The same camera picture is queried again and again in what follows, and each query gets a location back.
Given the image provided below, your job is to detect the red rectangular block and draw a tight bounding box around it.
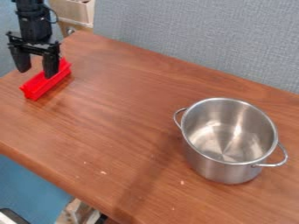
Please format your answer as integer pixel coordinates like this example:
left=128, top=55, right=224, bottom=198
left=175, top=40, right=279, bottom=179
left=19, top=58, right=71, bottom=101

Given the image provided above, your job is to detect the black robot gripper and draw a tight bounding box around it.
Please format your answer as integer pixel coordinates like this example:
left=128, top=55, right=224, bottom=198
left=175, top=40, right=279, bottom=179
left=7, top=0, right=60, bottom=79

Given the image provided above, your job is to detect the black and white object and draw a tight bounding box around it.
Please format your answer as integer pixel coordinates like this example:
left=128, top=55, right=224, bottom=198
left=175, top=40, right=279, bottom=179
left=0, top=208, right=31, bottom=224

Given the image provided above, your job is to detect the stainless steel pot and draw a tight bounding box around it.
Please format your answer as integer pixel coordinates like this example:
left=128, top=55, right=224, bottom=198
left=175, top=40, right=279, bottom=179
left=172, top=97, right=287, bottom=185

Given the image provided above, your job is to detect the wooden table leg frame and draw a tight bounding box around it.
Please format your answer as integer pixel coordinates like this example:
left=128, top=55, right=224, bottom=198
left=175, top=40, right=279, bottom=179
left=55, top=199, right=100, bottom=224

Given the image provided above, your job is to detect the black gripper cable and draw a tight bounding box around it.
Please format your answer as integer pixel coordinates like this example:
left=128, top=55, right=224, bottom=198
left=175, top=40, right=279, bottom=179
left=45, top=6, right=60, bottom=25

